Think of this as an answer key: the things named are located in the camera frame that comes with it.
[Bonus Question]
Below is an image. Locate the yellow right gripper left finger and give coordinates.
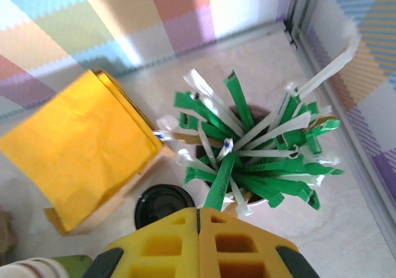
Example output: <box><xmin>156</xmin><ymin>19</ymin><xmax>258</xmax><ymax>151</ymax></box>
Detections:
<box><xmin>83</xmin><ymin>207</ymin><xmax>200</xmax><ymax>278</ymax></box>

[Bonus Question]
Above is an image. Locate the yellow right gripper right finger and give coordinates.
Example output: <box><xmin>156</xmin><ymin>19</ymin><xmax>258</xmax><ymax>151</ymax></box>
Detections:
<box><xmin>197</xmin><ymin>207</ymin><xmax>321</xmax><ymax>278</ymax></box>

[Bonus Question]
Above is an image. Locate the green stick packet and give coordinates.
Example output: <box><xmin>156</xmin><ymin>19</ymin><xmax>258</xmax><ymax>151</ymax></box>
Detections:
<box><xmin>173</xmin><ymin>91</ymin><xmax>239</xmax><ymax>136</ymax></box>
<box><xmin>203</xmin><ymin>152</ymin><xmax>241</xmax><ymax>213</ymax></box>
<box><xmin>247</xmin><ymin>163</ymin><xmax>345</xmax><ymax>176</ymax></box>
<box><xmin>223</xmin><ymin>69</ymin><xmax>255</xmax><ymax>132</ymax></box>
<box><xmin>304</xmin><ymin>118</ymin><xmax>341</xmax><ymax>155</ymax></box>
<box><xmin>244</xmin><ymin>178</ymin><xmax>322</xmax><ymax>211</ymax></box>
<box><xmin>184</xmin><ymin>166</ymin><xmax>217</xmax><ymax>185</ymax></box>

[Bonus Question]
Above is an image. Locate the black plastic cup lid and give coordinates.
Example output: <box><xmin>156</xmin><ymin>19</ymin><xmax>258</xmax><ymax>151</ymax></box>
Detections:
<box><xmin>134</xmin><ymin>183</ymin><xmax>196</xmax><ymax>231</ymax></box>

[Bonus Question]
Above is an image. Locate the white wrapped stick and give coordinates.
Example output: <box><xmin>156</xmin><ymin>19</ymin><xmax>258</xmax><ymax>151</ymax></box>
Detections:
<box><xmin>176</xmin><ymin>149</ymin><xmax>217</xmax><ymax>175</ymax></box>
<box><xmin>238</xmin><ymin>110</ymin><xmax>312</xmax><ymax>150</ymax></box>
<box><xmin>183</xmin><ymin>68</ymin><xmax>245</xmax><ymax>136</ymax></box>
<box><xmin>228</xmin><ymin>178</ymin><xmax>252</xmax><ymax>217</ymax></box>

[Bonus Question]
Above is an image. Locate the pink cup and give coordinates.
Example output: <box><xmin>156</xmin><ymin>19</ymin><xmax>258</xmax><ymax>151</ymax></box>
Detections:
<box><xmin>194</xmin><ymin>103</ymin><xmax>275</xmax><ymax>217</ymax></box>

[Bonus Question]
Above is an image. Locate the yellow napkin stack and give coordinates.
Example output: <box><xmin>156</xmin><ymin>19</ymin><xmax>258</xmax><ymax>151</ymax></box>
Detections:
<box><xmin>0</xmin><ymin>69</ymin><xmax>163</xmax><ymax>232</ymax></box>

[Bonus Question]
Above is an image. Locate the long white wrapped straw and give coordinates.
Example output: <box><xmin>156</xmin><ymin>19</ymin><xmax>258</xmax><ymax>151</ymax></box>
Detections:
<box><xmin>296</xmin><ymin>24</ymin><xmax>362</xmax><ymax>98</ymax></box>

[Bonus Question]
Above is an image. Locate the aluminium frame post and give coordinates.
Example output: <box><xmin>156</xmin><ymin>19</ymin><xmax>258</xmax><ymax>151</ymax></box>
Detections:
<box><xmin>283</xmin><ymin>0</ymin><xmax>313</xmax><ymax>48</ymax></box>

